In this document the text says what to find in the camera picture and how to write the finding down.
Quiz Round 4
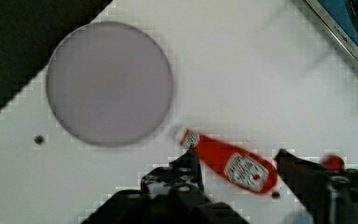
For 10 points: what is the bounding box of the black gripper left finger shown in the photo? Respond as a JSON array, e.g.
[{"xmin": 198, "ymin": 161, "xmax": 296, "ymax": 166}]
[{"xmin": 83, "ymin": 149, "xmax": 249, "ymax": 224}]

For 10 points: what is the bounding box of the lilac round plate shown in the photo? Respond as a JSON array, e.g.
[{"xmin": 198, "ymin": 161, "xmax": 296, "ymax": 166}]
[{"xmin": 47, "ymin": 21, "xmax": 174, "ymax": 147}]

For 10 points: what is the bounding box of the small red ball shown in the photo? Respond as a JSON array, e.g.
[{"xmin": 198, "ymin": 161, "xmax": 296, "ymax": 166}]
[{"xmin": 322, "ymin": 155, "xmax": 345, "ymax": 171}]

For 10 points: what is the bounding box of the red plush ketchup bottle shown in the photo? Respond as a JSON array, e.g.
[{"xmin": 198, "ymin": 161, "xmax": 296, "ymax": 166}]
[{"xmin": 174, "ymin": 128, "xmax": 278, "ymax": 194}]

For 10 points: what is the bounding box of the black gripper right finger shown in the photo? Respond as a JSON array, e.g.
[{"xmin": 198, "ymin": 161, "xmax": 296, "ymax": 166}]
[{"xmin": 275, "ymin": 148, "xmax": 358, "ymax": 224}]

